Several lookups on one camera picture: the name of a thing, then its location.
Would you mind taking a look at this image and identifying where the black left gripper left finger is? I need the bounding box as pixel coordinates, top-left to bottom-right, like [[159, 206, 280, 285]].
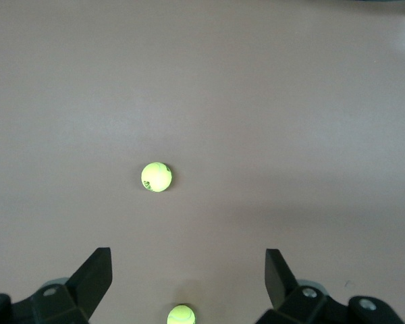
[[0, 247, 113, 324]]

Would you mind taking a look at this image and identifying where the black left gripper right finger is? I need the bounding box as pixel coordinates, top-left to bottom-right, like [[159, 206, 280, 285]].
[[256, 248, 405, 324]]

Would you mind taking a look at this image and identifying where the yellow tennis ball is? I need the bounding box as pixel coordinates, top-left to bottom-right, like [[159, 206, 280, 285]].
[[166, 304, 196, 324], [140, 161, 173, 194]]

